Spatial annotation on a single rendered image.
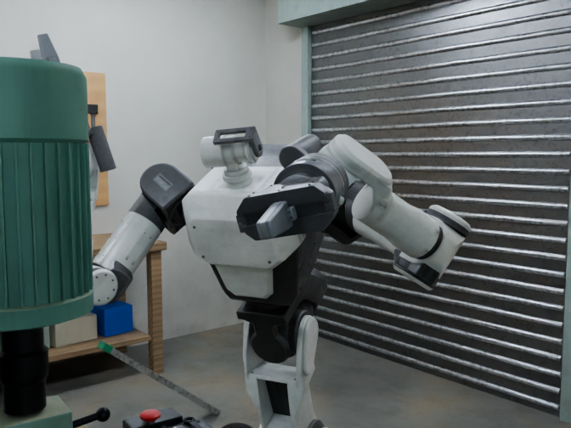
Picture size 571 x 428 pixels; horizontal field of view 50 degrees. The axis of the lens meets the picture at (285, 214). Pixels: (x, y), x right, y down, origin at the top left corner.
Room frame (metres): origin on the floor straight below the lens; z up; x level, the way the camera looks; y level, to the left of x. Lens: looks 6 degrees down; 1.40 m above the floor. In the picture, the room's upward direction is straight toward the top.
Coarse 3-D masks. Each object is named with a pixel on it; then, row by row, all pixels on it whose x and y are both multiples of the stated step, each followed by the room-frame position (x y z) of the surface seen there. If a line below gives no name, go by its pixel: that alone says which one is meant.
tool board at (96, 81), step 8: (88, 72) 4.15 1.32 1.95; (96, 72) 4.19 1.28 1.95; (88, 80) 4.15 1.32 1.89; (96, 80) 4.18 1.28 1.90; (104, 80) 4.22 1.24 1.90; (88, 88) 4.15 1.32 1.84; (96, 88) 4.18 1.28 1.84; (104, 88) 4.22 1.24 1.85; (88, 96) 4.15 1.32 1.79; (96, 96) 4.18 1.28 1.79; (104, 96) 4.22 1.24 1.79; (88, 104) 4.12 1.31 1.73; (96, 104) 4.16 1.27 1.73; (104, 104) 4.22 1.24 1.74; (88, 112) 4.12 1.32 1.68; (96, 112) 4.15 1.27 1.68; (104, 112) 4.21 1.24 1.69; (88, 120) 4.14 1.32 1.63; (96, 120) 4.18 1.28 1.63; (104, 120) 4.21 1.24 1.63; (104, 128) 4.21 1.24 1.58; (104, 176) 4.21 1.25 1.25; (104, 184) 4.20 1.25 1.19; (104, 192) 4.20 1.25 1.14; (96, 200) 4.17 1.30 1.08; (104, 200) 4.20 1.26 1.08
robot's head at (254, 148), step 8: (232, 128) 1.26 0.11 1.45; (240, 128) 1.26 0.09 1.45; (248, 128) 1.25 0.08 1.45; (216, 136) 1.26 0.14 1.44; (248, 136) 1.23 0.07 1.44; (256, 136) 1.25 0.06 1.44; (216, 144) 1.25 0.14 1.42; (248, 144) 1.24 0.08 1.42; (256, 144) 1.25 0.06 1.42; (248, 152) 1.24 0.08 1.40; (256, 152) 1.25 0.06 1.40; (256, 160) 1.28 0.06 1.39
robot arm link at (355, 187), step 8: (352, 184) 1.22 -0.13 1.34; (360, 184) 1.21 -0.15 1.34; (352, 192) 1.19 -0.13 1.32; (352, 200) 1.17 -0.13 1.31; (344, 208) 1.21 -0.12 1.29; (336, 216) 1.23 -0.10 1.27; (344, 216) 1.23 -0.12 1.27; (352, 216) 1.17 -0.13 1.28; (344, 224) 1.26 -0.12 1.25; (352, 224) 1.17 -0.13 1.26
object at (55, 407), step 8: (48, 400) 0.79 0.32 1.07; (56, 400) 0.79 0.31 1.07; (0, 408) 0.76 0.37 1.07; (48, 408) 0.76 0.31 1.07; (56, 408) 0.76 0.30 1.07; (64, 408) 0.76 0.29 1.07; (0, 416) 0.74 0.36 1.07; (8, 416) 0.74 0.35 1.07; (16, 416) 0.74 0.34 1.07; (24, 416) 0.74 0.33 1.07; (32, 416) 0.74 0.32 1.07; (40, 416) 0.74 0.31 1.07; (48, 416) 0.74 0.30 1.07; (56, 416) 0.74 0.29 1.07; (64, 416) 0.75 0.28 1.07; (0, 424) 0.72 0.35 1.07; (8, 424) 0.72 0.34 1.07; (16, 424) 0.72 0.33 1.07; (24, 424) 0.72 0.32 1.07; (32, 424) 0.73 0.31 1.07; (40, 424) 0.73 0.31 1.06; (48, 424) 0.74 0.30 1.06; (56, 424) 0.74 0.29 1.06; (64, 424) 0.75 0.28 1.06
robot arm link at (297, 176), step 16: (304, 160) 0.79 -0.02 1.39; (320, 160) 0.80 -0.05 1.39; (288, 176) 0.79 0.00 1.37; (304, 176) 0.76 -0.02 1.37; (320, 176) 0.76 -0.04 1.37; (336, 176) 0.79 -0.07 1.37; (272, 192) 0.72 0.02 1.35; (288, 192) 0.71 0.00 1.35; (304, 192) 0.70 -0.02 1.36; (320, 192) 0.69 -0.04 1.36; (336, 192) 0.77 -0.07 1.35; (240, 208) 0.73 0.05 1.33; (256, 208) 0.73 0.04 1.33; (304, 208) 0.71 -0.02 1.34; (320, 208) 0.70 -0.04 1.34; (336, 208) 0.71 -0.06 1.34; (240, 224) 0.74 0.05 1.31; (304, 224) 0.71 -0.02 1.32; (320, 224) 0.70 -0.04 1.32
